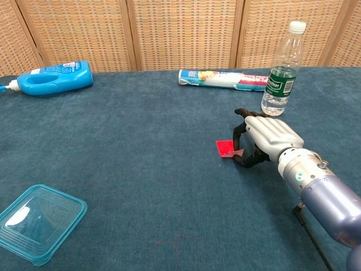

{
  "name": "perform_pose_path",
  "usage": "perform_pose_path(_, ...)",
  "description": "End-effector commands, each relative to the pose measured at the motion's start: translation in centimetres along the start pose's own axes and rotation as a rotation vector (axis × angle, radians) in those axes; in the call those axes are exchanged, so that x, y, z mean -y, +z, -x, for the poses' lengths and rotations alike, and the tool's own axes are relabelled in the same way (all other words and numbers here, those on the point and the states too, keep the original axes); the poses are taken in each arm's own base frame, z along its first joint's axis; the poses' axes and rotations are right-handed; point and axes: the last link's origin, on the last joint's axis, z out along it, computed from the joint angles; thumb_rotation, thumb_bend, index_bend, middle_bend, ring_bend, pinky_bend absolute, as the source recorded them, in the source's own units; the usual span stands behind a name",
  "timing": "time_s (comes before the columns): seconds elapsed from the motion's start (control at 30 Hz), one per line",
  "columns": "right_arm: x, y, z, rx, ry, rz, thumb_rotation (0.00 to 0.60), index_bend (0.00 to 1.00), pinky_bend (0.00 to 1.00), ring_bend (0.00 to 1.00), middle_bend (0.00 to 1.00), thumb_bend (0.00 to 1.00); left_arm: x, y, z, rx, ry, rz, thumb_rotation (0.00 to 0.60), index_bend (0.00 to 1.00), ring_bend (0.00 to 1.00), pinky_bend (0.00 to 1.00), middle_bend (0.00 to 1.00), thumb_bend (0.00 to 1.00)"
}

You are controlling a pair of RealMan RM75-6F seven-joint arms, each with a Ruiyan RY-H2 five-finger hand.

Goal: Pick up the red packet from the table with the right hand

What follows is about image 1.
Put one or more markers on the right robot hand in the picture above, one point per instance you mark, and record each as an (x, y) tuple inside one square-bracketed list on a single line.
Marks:
[(270, 135)]

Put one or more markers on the red packet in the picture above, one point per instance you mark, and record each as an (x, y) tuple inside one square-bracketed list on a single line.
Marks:
[(225, 147)]

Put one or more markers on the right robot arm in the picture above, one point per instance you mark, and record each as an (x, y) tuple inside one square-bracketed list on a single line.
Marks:
[(330, 197)]

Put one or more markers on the clear water bottle green label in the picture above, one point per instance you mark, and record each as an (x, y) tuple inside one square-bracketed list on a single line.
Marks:
[(279, 82)]

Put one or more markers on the plastic wrap roll box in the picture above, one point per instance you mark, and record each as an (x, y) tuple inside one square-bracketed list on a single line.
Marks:
[(217, 80)]

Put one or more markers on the woven rattan folding screen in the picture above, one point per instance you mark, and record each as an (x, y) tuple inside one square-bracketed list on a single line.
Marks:
[(183, 34)]

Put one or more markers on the teal table cloth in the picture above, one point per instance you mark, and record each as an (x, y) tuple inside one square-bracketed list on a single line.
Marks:
[(141, 169)]

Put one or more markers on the blue detergent bottle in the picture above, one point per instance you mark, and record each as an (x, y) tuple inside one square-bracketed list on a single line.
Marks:
[(56, 79)]

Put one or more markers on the blue transparent container lid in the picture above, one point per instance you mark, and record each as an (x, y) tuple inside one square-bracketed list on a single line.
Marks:
[(39, 226)]

